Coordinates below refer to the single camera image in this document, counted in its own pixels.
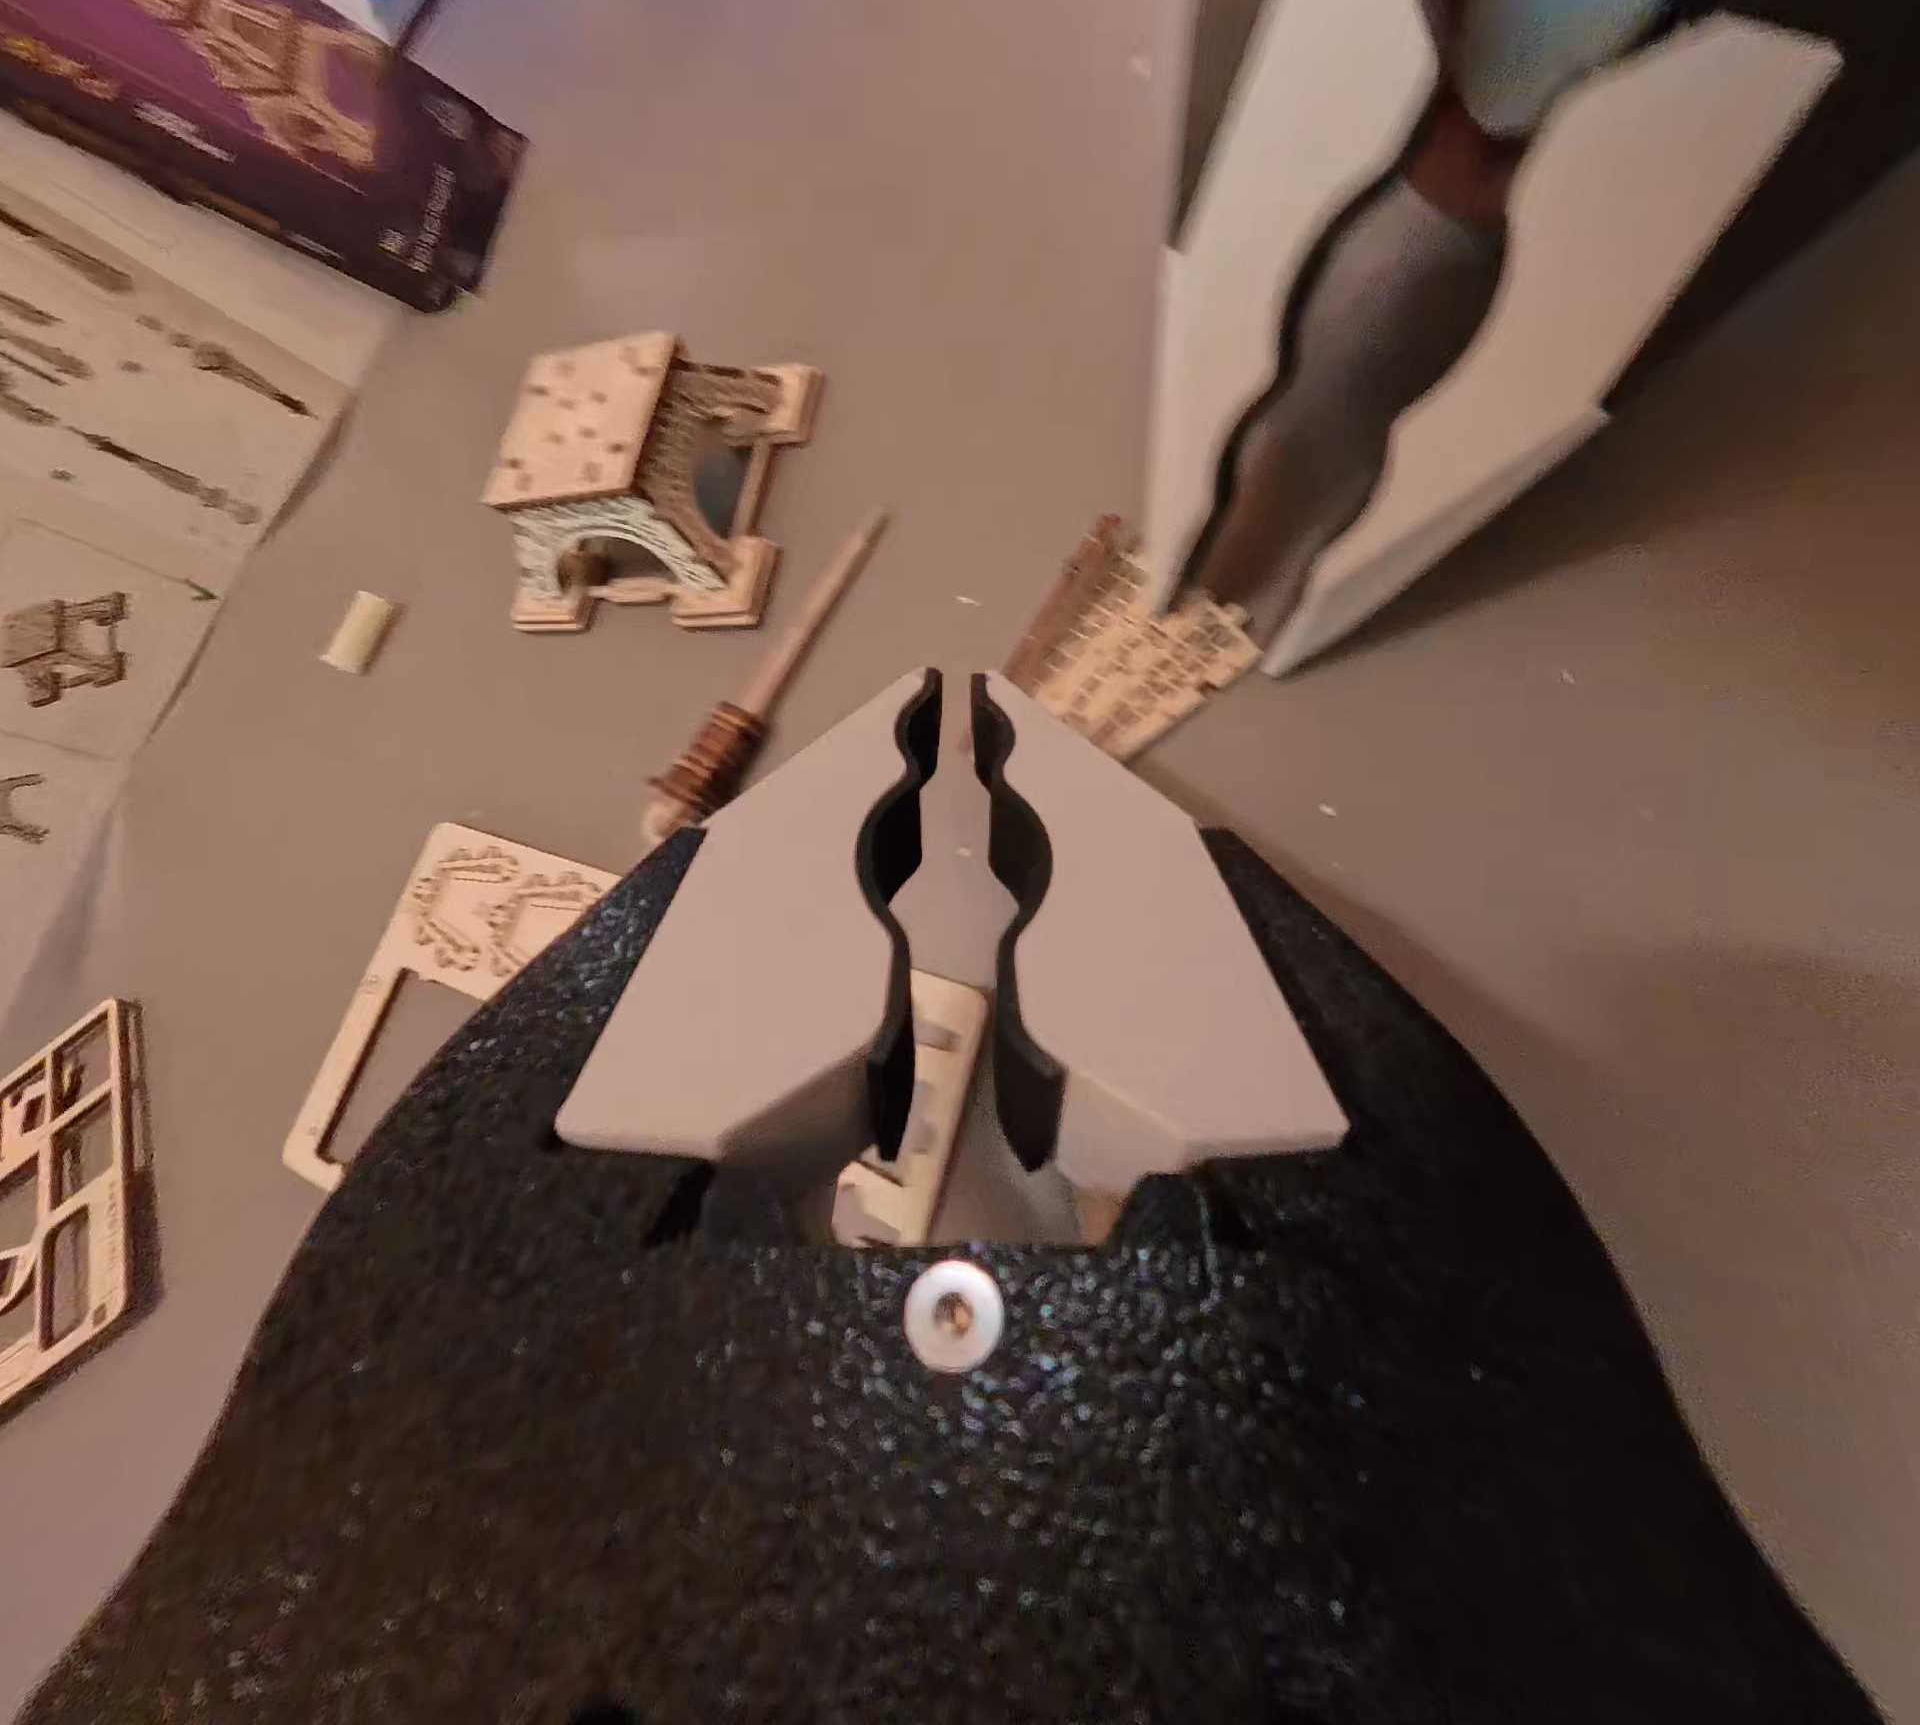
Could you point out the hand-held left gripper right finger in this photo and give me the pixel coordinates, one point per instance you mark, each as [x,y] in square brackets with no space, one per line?
[1172,991]

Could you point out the emptied wooden parts frame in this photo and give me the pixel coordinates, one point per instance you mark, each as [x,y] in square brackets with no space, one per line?
[131,1127]

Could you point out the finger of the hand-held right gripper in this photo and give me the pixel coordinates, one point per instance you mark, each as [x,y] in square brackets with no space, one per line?
[1292,179]
[1620,255]

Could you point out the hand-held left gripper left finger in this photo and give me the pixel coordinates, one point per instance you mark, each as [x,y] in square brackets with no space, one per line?
[735,991]

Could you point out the wooden tower base model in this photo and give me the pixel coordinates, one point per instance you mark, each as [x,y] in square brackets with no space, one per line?
[586,419]

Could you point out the wooden tower spire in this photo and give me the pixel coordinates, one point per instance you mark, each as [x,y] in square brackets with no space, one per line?
[779,659]

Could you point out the small cream wax block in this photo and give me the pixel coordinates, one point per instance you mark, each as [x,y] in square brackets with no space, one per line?
[360,630]

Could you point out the wooden punch-out parts sheet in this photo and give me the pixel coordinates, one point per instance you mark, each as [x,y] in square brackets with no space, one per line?
[436,855]

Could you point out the paper instruction sheet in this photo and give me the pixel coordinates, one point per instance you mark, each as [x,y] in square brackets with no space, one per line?
[134,437]

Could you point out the grey desk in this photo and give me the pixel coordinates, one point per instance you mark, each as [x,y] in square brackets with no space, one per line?
[899,179]

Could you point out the dark puzzle box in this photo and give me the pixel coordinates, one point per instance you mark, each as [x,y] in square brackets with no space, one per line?
[226,61]

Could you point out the narrow wooden lattice panel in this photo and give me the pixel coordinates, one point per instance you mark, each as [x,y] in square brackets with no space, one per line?
[1155,683]

